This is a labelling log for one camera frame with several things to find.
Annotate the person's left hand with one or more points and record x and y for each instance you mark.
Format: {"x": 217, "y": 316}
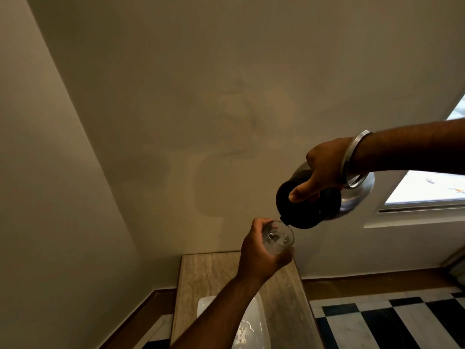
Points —
{"x": 252, "y": 258}

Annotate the steel bangle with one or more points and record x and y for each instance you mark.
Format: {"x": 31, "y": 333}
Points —
{"x": 348, "y": 156}

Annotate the clear drinking glass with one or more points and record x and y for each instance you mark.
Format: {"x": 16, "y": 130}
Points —
{"x": 279, "y": 239}

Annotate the white rectangular tray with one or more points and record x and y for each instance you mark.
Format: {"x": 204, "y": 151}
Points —
{"x": 254, "y": 323}

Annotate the person's right hand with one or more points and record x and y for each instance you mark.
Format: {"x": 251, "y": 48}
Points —
{"x": 327, "y": 163}

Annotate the steel kettle with black lid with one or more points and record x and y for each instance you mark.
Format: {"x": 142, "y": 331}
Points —
{"x": 308, "y": 212}

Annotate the white framed window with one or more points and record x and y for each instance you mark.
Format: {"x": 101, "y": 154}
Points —
{"x": 425, "y": 188}

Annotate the person's left forearm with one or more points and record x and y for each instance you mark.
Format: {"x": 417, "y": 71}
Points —
{"x": 221, "y": 316}

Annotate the person's right thumb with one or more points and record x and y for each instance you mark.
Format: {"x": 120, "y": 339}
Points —
{"x": 303, "y": 192}

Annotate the person's right forearm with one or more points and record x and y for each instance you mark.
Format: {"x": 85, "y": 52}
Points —
{"x": 410, "y": 148}

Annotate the person's left thumb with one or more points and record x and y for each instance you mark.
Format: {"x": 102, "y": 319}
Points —
{"x": 258, "y": 223}

